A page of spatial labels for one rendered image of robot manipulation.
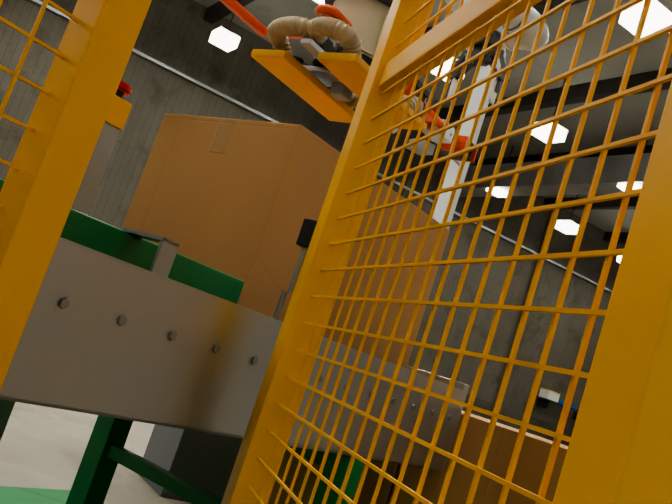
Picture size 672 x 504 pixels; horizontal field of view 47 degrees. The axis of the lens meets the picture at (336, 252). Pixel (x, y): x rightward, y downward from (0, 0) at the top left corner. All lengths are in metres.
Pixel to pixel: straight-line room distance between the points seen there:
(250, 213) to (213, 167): 0.16
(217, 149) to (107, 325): 0.64
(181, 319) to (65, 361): 0.18
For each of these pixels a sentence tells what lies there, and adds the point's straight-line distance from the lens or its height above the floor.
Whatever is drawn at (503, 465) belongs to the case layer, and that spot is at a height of 0.46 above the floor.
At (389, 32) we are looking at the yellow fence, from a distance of 1.22.
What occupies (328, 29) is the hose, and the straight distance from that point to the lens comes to 1.66.
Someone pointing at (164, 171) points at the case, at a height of 0.82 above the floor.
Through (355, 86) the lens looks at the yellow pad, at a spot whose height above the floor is 1.14.
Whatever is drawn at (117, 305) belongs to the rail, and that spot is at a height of 0.54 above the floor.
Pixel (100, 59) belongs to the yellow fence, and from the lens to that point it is 0.83.
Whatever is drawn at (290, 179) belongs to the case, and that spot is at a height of 0.85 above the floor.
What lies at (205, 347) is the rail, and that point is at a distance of 1.12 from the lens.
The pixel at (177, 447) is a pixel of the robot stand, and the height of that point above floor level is 0.16.
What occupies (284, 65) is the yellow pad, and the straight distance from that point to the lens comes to 1.77.
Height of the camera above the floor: 0.56
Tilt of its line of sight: 8 degrees up
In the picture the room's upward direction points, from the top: 19 degrees clockwise
